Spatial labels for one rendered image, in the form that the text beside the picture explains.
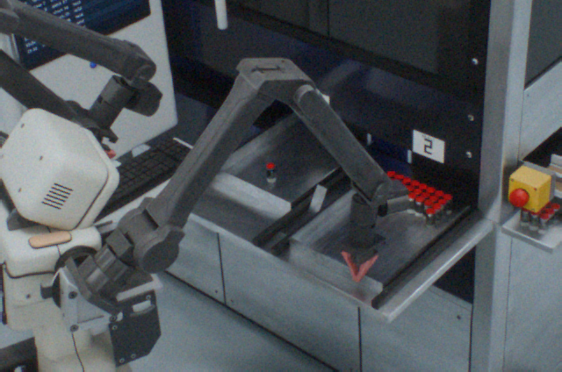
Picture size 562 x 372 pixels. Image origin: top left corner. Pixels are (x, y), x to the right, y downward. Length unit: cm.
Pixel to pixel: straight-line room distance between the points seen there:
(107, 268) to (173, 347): 162
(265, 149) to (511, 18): 82
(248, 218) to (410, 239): 39
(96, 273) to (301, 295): 134
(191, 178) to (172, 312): 180
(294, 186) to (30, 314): 80
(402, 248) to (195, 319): 131
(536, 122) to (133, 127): 109
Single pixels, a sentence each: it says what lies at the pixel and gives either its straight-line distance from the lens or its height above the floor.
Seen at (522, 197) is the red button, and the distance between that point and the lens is 242.
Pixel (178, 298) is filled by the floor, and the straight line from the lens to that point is 371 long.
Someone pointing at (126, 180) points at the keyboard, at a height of 83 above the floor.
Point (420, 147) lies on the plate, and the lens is 257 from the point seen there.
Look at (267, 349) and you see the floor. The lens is 350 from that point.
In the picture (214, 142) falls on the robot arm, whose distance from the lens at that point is 188.
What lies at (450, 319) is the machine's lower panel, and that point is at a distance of 283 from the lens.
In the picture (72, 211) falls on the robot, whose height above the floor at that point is 127.
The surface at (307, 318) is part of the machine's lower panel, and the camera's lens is 324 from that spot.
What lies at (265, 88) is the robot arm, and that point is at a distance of 184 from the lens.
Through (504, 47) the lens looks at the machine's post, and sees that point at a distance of 231.
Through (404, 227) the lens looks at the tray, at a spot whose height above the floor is 88.
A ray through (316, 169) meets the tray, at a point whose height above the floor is 88.
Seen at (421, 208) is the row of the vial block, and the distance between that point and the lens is 254.
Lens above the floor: 245
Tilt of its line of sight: 35 degrees down
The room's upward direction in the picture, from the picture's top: 4 degrees counter-clockwise
